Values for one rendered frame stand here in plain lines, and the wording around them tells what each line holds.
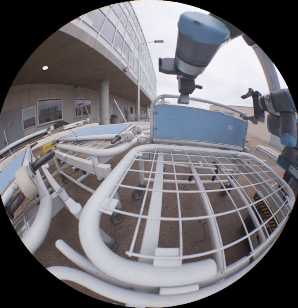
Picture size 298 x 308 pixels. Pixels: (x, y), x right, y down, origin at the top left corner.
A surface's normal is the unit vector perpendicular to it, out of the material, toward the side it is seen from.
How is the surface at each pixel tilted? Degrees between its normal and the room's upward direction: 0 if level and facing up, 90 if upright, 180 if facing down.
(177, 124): 90
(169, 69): 80
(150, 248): 0
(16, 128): 90
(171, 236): 0
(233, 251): 0
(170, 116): 90
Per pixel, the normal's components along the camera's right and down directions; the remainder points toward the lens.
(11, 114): 0.99, 0.07
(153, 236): 0.00, -0.92
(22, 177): 0.72, -0.45
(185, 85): -0.15, 0.23
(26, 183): 0.90, -0.13
